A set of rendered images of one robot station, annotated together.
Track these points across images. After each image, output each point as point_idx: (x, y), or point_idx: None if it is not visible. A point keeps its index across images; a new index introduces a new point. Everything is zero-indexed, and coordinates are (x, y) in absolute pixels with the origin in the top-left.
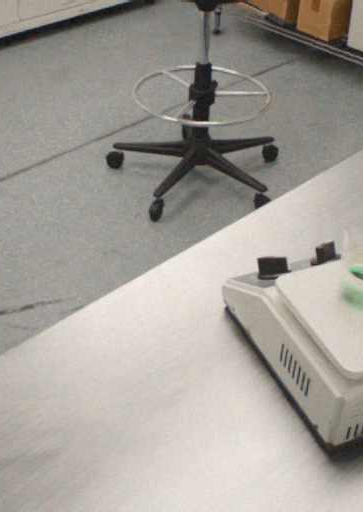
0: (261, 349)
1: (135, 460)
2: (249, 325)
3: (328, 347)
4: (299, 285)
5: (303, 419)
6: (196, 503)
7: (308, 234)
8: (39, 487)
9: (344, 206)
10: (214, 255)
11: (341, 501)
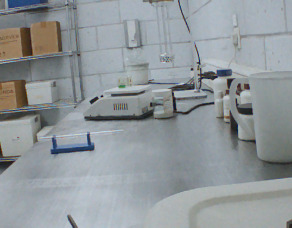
0: (106, 115)
1: (102, 130)
2: (99, 113)
3: (128, 90)
4: (109, 90)
5: (128, 119)
6: (124, 127)
7: None
8: None
9: None
10: (69, 119)
11: (151, 120)
